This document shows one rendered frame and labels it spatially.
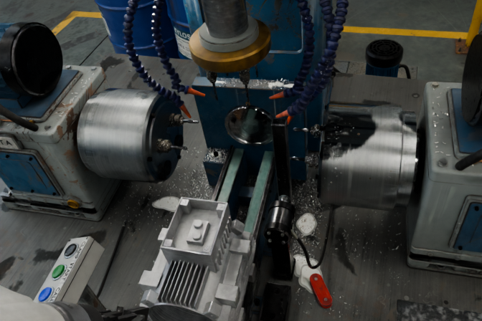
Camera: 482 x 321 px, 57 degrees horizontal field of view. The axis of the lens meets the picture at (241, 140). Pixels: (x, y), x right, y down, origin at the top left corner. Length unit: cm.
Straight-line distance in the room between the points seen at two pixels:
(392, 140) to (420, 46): 245
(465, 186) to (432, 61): 234
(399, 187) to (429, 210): 8
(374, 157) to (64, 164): 78
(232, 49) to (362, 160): 36
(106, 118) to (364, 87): 95
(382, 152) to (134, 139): 58
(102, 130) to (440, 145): 78
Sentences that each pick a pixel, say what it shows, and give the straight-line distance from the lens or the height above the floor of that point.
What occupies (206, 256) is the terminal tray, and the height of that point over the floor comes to 114.
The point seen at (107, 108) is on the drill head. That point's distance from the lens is 116.
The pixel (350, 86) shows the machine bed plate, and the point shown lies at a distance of 168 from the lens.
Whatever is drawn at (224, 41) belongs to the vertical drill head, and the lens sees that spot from 92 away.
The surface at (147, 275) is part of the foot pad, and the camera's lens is 92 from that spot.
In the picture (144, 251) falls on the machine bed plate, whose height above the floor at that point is 80.
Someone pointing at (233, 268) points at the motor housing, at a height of 106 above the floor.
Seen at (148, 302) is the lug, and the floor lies 109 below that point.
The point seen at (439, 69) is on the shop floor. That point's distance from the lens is 319.
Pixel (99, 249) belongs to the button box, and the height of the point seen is 104.
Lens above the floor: 184
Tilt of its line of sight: 44 degrees down
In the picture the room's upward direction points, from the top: 10 degrees counter-clockwise
